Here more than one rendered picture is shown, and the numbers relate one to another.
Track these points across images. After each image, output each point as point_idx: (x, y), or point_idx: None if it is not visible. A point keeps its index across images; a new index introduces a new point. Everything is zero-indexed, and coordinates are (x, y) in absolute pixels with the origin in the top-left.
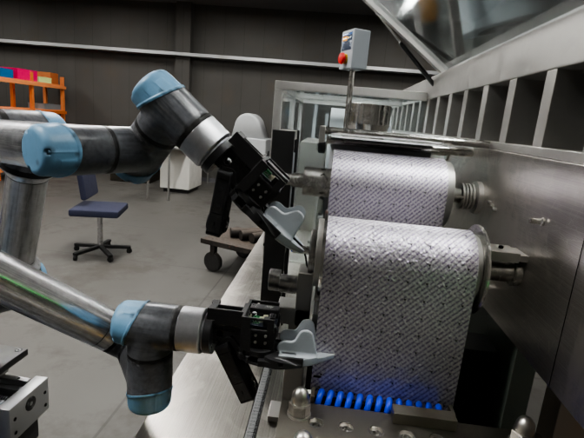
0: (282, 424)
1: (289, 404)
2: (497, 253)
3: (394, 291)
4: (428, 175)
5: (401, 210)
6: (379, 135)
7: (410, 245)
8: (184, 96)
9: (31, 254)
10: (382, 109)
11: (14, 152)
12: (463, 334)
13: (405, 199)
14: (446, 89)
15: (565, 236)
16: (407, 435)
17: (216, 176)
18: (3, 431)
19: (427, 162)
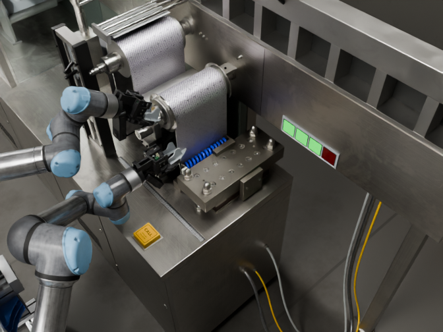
0: (188, 185)
1: (185, 176)
2: (227, 74)
3: (201, 113)
4: (171, 35)
5: (165, 59)
6: (137, 23)
7: (201, 93)
8: (95, 95)
9: None
10: None
11: (29, 174)
12: (225, 110)
13: (166, 53)
14: None
15: (254, 66)
16: (223, 157)
17: (119, 118)
18: (18, 288)
19: (165, 26)
